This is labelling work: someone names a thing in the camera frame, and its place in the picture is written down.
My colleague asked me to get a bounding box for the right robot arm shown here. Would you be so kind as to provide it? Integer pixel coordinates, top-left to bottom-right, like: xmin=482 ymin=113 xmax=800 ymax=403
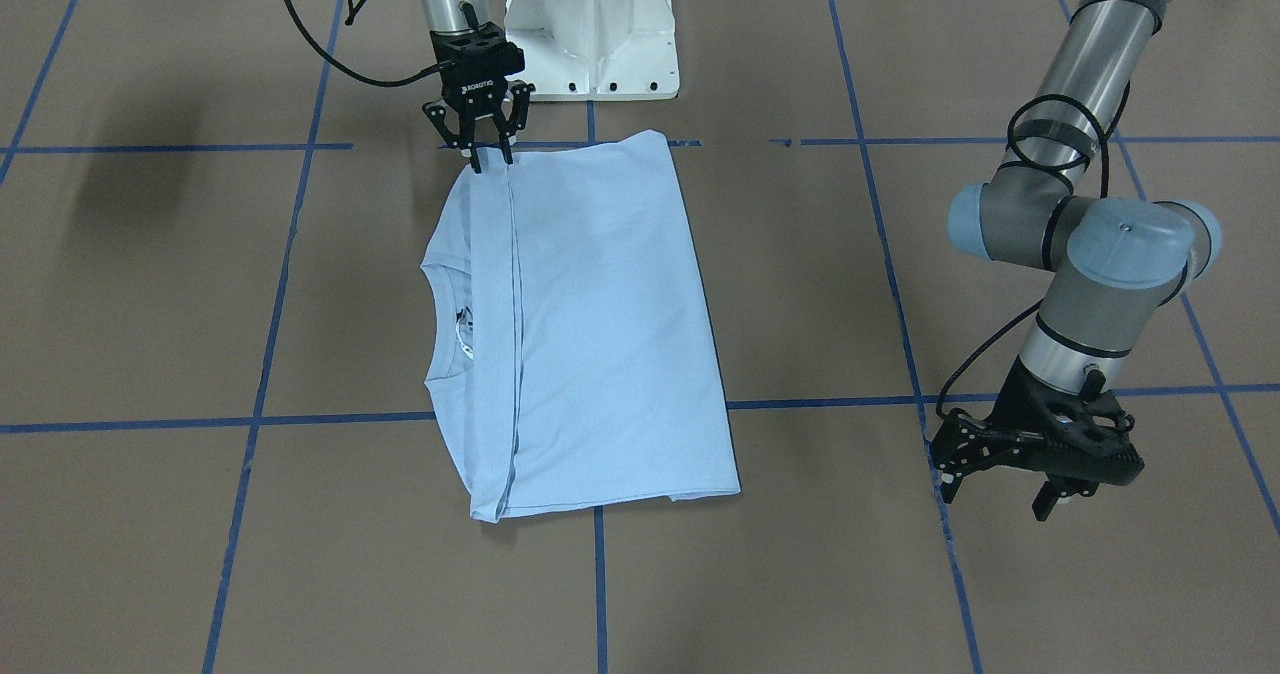
xmin=282 ymin=0 xmax=535 ymax=173

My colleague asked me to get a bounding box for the brown paper table cover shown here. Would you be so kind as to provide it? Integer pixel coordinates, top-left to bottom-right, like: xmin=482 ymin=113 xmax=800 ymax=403
xmin=3 ymin=0 xmax=1277 ymax=673

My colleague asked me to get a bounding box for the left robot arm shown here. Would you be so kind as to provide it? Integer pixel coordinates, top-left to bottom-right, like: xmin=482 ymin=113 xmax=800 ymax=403
xmin=931 ymin=0 xmax=1222 ymax=522

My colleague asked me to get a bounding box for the light blue t-shirt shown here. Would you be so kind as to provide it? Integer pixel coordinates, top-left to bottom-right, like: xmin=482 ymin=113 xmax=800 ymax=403
xmin=421 ymin=130 xmax=741 ymax=523

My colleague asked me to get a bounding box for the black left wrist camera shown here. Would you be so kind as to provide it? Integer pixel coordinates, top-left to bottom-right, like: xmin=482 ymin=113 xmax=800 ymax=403
xmin=989 ymin=359 xmax=1146 ymax=492

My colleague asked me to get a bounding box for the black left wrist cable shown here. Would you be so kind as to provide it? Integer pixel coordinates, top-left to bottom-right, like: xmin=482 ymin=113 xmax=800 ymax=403
xmin=934 ymin=93 xmax=1132 ymax=425

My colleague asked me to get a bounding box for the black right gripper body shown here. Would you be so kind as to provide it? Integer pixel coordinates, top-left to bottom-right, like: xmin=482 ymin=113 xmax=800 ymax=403
xmin=422 ymin=24 xmax=534 ymax=151

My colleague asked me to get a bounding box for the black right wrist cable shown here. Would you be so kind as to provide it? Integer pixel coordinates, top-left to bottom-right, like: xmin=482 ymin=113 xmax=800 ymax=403
xmin=275 ymin=0 xmax=445 ymax=90

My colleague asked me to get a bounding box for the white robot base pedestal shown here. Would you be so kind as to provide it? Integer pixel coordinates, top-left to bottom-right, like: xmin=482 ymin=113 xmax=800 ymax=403
xmin=503 ymin=0 xmax=681 ymax=104

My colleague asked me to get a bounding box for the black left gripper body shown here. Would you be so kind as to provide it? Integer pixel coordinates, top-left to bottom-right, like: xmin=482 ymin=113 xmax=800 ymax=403
xmin=931 ymin=409 xmax=1047 ymax=481

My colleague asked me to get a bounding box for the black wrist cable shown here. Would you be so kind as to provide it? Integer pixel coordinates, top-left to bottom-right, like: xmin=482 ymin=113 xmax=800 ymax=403
xmin=934 ymin=93 xmax=1132 ymax=425
xmin=275 ymin=0 xmax=445 ymax=90

